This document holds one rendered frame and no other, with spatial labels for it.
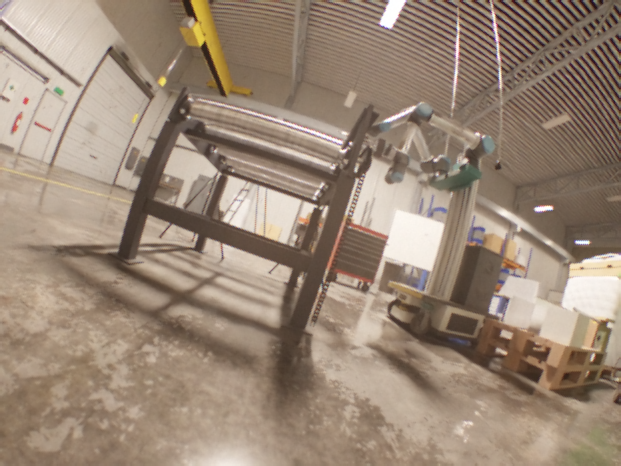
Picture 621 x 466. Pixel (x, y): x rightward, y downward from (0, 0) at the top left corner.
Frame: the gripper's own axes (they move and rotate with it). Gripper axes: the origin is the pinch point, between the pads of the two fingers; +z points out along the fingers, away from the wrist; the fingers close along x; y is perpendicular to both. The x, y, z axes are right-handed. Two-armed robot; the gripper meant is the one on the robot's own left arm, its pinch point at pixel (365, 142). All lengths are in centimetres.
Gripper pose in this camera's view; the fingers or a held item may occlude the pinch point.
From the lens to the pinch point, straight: 181.5
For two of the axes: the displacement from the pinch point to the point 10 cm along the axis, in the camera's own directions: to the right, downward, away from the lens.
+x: 3.3, -9.4, 0.6
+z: -9.4, -3.3, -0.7
